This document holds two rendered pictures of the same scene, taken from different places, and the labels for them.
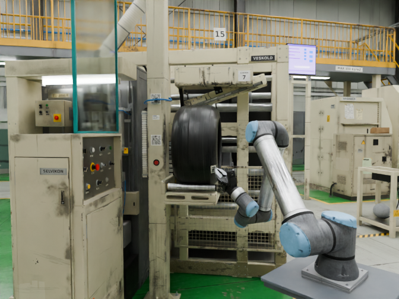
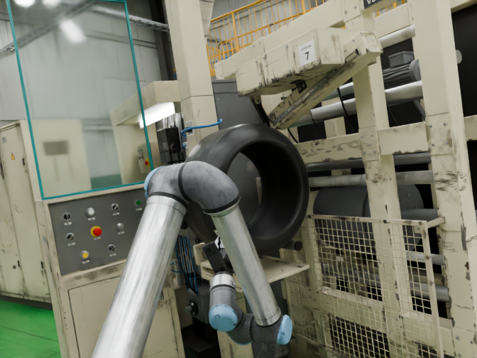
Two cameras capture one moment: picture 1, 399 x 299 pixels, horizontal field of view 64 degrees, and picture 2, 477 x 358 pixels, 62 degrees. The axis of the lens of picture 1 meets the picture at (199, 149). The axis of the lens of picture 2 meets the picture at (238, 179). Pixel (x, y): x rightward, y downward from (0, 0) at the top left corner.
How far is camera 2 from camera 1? 177 cm
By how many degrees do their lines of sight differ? 50
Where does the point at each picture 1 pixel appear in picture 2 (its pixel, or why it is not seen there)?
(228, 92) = (314, 85)
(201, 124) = not seen: hidden behind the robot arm
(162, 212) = not seen: hidden behind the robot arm
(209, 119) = (207, 155)
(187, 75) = (247, 76)
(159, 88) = (189, 111)
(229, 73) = (288, 57)
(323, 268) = not seen: outside the picture
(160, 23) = (176, 20)
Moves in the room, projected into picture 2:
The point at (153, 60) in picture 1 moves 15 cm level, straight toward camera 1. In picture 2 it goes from (180, 74) to (155, 72)
